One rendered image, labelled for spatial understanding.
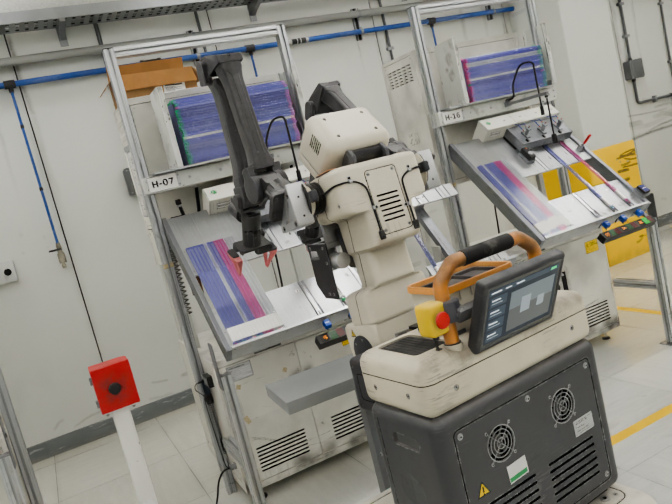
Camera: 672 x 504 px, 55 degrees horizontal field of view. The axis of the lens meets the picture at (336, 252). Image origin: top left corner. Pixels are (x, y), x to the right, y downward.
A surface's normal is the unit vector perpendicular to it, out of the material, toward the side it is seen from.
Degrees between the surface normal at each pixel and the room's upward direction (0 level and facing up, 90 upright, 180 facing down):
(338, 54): 90
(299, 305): 43
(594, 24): 90
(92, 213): 90
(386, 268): 82
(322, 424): 90
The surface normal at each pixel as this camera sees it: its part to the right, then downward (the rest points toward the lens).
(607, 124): 0.43, 0.01
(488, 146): 0.13, -0.68
